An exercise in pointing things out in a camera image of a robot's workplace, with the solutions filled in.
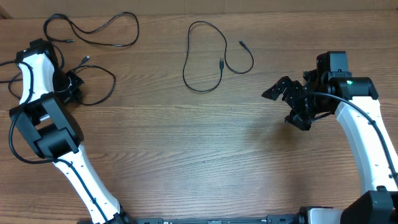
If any black usb cable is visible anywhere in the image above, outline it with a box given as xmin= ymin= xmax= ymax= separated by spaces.
xmin=43 ymin=11 xmax=140 ymax=48
xmin=182 ymin=20 xmax=254 ymax=93
xmin=0 ymin=55 xmax=116 ymax=106

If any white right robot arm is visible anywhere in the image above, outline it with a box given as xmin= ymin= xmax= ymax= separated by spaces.
xmin=262 ymin=51 xmax=397 ymax=223

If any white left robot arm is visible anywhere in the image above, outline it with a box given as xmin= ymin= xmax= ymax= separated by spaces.
xmin=9 ymin=39 xmax=133 ymax=223

